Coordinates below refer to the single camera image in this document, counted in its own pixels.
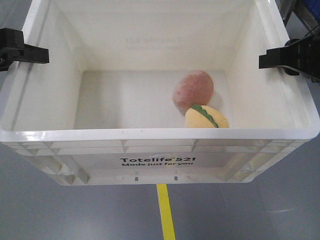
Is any yellow plush fruit toy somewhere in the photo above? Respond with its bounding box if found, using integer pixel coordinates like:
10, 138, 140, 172
185, 104, 230, 128

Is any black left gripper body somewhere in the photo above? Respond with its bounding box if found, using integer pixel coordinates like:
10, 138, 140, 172
0, 28, 25, 72

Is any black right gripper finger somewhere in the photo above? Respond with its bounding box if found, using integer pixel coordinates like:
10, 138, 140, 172
258, 37, 313, 76

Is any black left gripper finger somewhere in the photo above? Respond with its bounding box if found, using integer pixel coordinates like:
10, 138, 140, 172
14, 44, 49, 64

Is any white plastic tote box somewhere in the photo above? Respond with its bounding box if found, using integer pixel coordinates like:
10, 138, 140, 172
0, 0, 320, 186

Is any pink plush ball toy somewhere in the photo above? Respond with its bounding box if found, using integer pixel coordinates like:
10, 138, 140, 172
172, 70, 214, 110

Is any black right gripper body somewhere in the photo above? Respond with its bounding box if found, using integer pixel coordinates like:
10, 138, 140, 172
307, 32, 320, 83

